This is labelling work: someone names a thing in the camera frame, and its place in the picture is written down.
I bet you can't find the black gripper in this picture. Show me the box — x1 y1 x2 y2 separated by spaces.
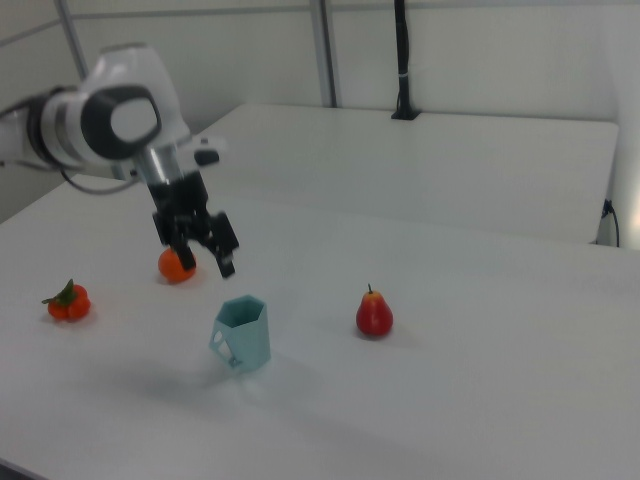
147 171 240 280

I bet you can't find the teal hexagonal mug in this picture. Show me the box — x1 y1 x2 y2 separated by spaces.
207 294 273 372

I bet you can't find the orange fruit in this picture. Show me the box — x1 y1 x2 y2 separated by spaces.
157 248 198 285

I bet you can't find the red bell pepper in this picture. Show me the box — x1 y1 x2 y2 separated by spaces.
41 278 93 322

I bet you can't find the red pear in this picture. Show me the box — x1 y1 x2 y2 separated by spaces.
355 282 395 337

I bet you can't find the black pole with base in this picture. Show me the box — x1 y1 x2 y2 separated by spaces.
390 0 422 121

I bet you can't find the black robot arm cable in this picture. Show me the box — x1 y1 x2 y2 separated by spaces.
59 167 137 196

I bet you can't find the vertical aluminium frame post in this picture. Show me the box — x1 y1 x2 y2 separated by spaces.
308 0 341 108

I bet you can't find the slanted aluminium frame post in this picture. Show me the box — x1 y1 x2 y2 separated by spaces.
53 0 92 84

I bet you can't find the black wall cable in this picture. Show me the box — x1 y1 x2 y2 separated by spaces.
601 198 621 248

